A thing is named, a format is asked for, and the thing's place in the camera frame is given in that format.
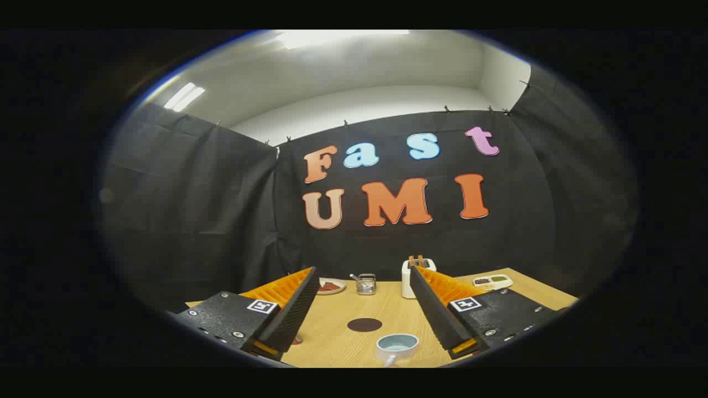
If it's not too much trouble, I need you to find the white divided snack tray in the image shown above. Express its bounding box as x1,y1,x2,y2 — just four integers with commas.
473,274,513,291

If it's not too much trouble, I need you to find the white toaster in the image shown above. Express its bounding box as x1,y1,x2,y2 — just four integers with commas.
402,259,437,300

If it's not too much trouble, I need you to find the ceiling light panel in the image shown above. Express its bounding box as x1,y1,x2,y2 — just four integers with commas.
277,30,410,50
164,83,206,112

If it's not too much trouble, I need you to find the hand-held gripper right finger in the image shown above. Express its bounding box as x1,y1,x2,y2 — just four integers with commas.
409,265,559,360

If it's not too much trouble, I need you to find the black backdrop cloth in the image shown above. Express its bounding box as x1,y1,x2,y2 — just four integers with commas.
101,65,637,310

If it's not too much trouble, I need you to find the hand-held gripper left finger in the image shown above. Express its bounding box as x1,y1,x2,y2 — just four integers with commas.
176,266,321,363

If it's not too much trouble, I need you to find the white cup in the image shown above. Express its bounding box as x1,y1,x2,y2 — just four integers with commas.
376,333,419,368

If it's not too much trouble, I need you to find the wooden table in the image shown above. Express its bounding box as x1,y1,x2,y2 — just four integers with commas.
185,268,580,368

